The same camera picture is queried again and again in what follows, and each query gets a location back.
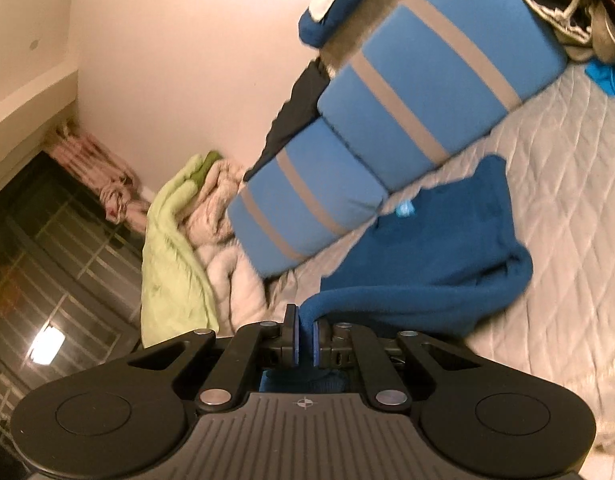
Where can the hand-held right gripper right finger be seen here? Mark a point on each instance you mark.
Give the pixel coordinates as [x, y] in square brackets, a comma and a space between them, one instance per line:
[317, 340]

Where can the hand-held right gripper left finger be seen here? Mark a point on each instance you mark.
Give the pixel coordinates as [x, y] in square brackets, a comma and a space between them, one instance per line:
[293, 335]

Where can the dark blue sweater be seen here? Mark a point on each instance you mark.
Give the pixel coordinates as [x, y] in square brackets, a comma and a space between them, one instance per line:
[437, 260]

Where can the beige comforter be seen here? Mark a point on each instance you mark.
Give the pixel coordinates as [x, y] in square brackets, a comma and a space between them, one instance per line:
[222, 280]

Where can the light green blanket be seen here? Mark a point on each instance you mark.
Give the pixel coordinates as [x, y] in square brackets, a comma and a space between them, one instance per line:
[167, 270]

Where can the window with metal grille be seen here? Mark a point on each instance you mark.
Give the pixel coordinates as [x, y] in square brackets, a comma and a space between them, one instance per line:
[77, 270]

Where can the dark navy cloth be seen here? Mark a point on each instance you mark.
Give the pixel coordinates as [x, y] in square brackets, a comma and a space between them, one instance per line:
[297, 105]

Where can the pink patterned curtain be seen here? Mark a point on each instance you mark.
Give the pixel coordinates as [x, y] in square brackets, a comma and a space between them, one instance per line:
[87, 157]

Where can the blue striped pillow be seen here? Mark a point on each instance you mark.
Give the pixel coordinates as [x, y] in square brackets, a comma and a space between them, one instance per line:
[387, 75]

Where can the grey quilted bedspread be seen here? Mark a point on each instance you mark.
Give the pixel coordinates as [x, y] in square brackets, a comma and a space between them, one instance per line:
[562, 210]

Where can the dark blue pillow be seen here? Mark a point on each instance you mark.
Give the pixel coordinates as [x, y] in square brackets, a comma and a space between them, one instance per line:
[327, 30]

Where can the bright blue cloth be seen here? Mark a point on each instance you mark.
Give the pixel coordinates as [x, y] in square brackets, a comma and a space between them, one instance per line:
[605, 72]

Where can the striped woven bag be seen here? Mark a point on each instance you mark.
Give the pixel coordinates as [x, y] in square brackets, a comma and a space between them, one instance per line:
[552, 15]

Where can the beige plush toy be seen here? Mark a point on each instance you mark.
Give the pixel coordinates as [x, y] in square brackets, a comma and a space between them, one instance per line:
[607, 30]

